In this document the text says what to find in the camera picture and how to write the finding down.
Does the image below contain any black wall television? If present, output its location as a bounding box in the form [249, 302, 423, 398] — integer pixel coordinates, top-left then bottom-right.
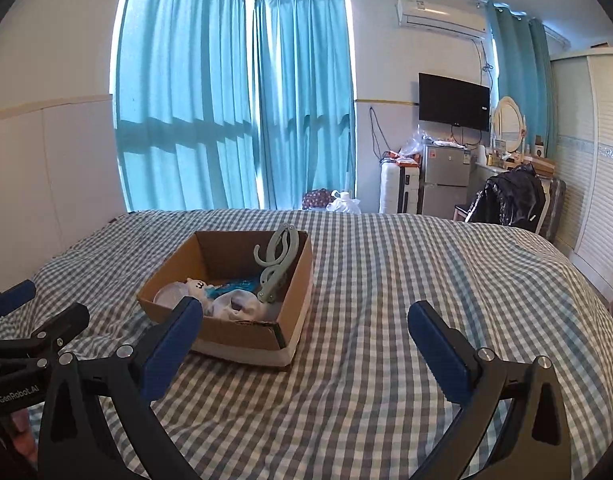
[418, 73, 491, 131]

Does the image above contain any pale green clothes hanger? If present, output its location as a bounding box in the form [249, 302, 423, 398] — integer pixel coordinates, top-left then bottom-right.
[253, 223, 300, 304]

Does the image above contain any oval vanity mirror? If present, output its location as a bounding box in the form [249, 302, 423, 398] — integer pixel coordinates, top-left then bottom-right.
[492, 96, 527, 154]

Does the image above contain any teal window curtain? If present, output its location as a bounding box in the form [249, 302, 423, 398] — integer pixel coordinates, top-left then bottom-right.
[113, 0, 357, 210]

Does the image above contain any teal blister pack tray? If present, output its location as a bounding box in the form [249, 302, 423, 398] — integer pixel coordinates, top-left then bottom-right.
[204, 276, 260, 300]

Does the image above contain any brown cardboard box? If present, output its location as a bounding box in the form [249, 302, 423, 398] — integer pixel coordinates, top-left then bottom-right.
[137, 224, 313, 368]

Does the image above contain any small white doll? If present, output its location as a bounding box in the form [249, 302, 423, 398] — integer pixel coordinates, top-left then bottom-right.
[186, 278, 212, 307]

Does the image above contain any white round lid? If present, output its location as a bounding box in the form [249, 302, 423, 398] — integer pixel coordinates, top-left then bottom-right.
[152, 282, 190, 310]

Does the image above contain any person's left hand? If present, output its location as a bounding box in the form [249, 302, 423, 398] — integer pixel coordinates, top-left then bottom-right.
[10, 410, 37, 466]

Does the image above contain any silver mini fridge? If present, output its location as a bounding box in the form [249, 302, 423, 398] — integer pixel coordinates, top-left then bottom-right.
[421, 144, 471, 219]

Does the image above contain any white louvred wardrobe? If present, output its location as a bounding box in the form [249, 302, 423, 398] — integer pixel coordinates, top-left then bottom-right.
[552, 48, 613, 301]

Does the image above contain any black jacket on chair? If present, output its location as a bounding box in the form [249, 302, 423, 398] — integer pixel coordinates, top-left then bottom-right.
[464, 164, 567, 243]

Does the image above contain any dark red patterned bag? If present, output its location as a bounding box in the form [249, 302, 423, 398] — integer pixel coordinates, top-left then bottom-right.
[302, 188, 334, 210]

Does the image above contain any clear plastic bag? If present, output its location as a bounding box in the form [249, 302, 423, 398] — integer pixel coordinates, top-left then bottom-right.
[326, 190, 361, 214]

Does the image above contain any white cloth in box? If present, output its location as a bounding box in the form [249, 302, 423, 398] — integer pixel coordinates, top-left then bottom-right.
[203, 290, 282, 322]

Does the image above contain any white air conditioner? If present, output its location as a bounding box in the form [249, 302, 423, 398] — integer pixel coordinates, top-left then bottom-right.
[395, 0, 487, 40]

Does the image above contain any checkered bed sheet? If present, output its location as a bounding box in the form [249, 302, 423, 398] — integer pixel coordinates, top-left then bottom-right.
[0, 209, 613, 479]

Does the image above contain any teal side curtain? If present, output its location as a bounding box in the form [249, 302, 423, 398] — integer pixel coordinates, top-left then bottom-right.
[485, 0, 556, 156]

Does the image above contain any white suitcase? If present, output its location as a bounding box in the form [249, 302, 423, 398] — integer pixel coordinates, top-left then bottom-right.
[379, 159, 419, 214]

